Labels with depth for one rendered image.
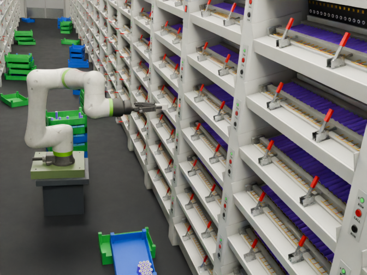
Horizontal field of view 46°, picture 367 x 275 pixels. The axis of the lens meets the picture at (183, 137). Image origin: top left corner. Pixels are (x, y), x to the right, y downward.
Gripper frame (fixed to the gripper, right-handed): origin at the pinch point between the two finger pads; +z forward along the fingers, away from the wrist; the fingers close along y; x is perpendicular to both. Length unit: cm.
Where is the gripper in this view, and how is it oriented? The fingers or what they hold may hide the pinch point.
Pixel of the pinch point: (161, 106)
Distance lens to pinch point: 227.5
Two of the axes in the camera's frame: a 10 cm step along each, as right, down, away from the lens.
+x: 0.8, -9.3, -3.7
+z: 9.5, -0.4, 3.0
